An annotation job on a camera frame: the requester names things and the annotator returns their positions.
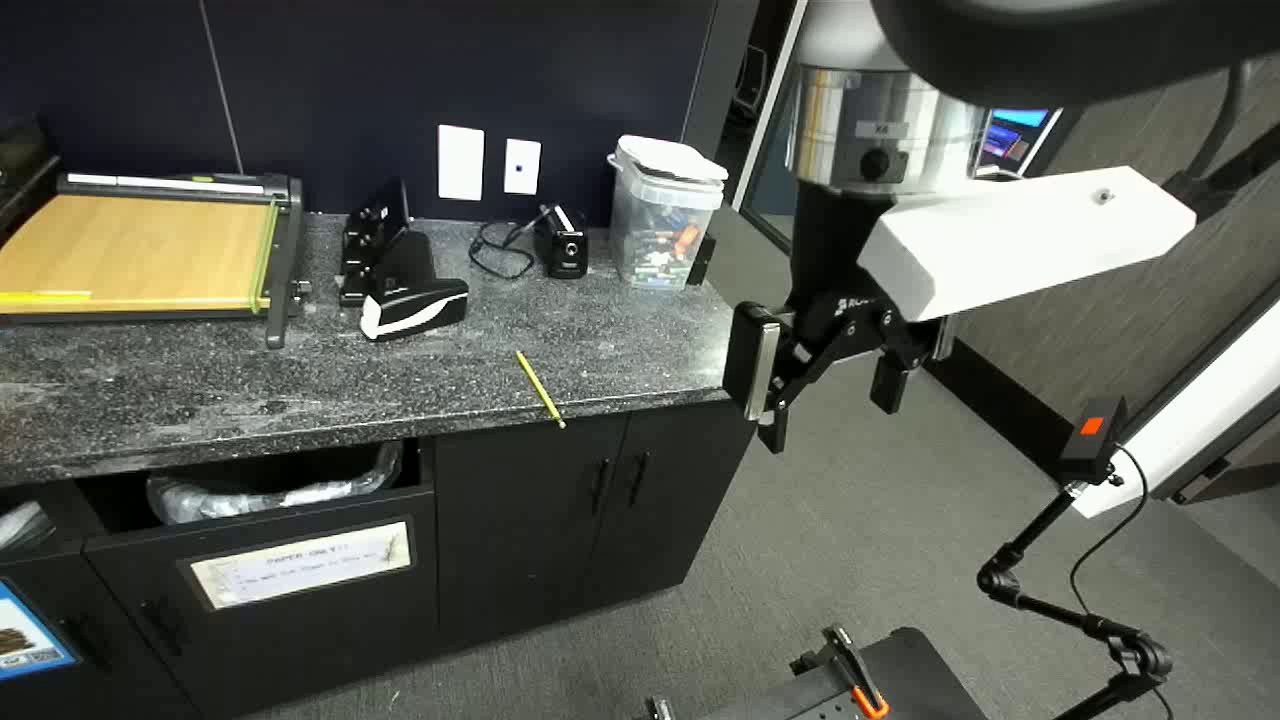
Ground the white board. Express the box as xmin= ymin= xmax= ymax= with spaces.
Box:
xmin=1068 ymin=298 xmax=1280 ymax=520

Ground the white wall socket plate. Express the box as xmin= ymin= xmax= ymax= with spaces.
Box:
xmin=503 ymin=138 xmax=543 ymax=196

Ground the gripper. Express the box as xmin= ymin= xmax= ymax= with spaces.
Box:
xmin=722 ymin=185 xmax=947 ymax=454

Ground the clear plastic container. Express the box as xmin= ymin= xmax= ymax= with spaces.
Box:
xmin=607 ymin=135 xmax=729 ymax=292

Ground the white container lid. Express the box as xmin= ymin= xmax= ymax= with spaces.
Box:
xmin=607 ymin=135 xmax=729 ymax=211

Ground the heap of small coloured supplies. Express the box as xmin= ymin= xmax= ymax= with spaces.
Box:
xmin=622 ymin=222 xmax=703 ymax=289

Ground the lit screen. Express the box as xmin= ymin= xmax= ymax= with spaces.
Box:
xmin=974 ymin=107 xmax=1063 ymax=181

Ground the white paper label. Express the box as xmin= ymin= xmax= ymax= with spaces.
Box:
xmin=179 ymin=517 xmax=415 ymax=612

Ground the clear plastic bin bag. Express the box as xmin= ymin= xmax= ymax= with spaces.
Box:
xmin=146 ymin=441 xmax=404 ymax=527
xmin=0 ymin=499 xmax=57 ymax=554

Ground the blue paper label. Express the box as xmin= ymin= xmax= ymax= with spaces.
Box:
xmin=0 ymin=578 xmax=80 ymax=683

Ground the black hole punch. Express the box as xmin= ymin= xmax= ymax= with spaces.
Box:
xmin=338 ymin=178 xmax=414 ymax=307

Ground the black and white stapler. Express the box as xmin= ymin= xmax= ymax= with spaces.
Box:
xmin=359 ymin=229 xmax=470 ymax=343

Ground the black cabinet door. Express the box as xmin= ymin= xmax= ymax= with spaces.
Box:
xmin=434 ymin=412 xmax=630 ymax=656
xmin=588 ymin=398 xmax=758 ymax=611

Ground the black and orange clamp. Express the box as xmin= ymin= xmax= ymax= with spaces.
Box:
xmin=789 ymin=625 xmax=892 ymax=720

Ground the yellow pencil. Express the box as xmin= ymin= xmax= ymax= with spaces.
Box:
xmin=515 ymin=350 xmax=568 ymax=430

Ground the wooden paper cutter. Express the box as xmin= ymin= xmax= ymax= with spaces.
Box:
xmin=0 ymin=172 xmax=312 ymax=350

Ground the blank white wall plate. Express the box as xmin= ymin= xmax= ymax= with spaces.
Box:
xmin=437 ymin=124 xmax=486 ymax=202

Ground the black bin door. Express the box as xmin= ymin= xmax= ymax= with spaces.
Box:
xmin=0 ymin=553 xmax=204 ymax=720
xmin=83 ymin=485 xmax=440 ymax=720

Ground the black electric pencil sharpener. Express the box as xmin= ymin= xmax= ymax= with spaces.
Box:
xmin=532 ymin=203 xmax=590 ymax=281

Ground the camera on mount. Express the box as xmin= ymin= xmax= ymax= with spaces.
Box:
xmin=977 ymin=395 xmax=1176 ymax=720

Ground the black cable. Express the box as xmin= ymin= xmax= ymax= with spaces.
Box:
xmin=467 ymin=208 xmax=549 ymax=281
xmin=1069 ymin=444 xmax=1173 ymax=720

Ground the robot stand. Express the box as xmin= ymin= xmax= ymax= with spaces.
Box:
xmin=640 ymin=625 xmax=993 ymax=720

